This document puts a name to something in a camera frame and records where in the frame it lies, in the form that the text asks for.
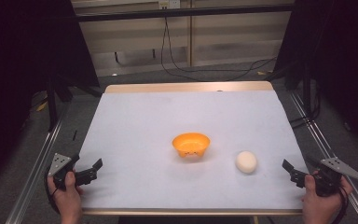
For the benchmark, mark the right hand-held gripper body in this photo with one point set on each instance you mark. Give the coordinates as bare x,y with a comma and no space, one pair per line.
334,174

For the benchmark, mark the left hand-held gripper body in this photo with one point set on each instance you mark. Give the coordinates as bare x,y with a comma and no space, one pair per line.
58,163

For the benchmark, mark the person's left hand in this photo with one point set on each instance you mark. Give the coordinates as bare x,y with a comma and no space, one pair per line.
67,198

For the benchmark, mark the person's right hand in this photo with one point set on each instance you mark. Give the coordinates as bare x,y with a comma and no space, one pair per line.
318,203

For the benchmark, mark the white round bun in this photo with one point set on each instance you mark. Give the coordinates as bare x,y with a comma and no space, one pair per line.
246,161

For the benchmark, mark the black metal stand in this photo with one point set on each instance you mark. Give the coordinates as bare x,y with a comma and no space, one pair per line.
52,105

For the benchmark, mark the white table mat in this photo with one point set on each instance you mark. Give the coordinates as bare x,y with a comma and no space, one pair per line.
180,118

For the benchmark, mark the orange plastic bowl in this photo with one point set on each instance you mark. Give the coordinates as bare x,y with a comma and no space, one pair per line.
191,144

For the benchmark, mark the black curtain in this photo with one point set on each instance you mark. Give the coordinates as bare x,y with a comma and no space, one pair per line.
335,62
21,71

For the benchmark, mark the black horizontal bar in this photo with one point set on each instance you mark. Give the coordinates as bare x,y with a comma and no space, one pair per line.
183,13

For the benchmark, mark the aluminium frame rail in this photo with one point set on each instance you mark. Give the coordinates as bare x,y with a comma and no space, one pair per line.
34,174
329,149

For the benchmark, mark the white wall socket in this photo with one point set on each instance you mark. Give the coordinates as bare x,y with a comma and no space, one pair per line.
169,3

